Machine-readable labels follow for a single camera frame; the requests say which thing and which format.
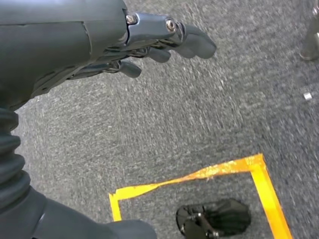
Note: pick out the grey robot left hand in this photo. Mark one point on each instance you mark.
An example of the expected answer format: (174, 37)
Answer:
(50, 43)

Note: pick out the steel workbench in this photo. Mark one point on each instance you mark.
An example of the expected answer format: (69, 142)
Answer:
(311, 39)

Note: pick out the silver floor outlet plate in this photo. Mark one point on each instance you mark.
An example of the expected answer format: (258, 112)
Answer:
(308, 96)

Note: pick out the black robot foot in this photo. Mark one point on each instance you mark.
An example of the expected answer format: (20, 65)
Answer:
(224, 217)

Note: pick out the yellow floor tape outline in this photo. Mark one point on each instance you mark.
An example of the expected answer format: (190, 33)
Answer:
(264, 194)

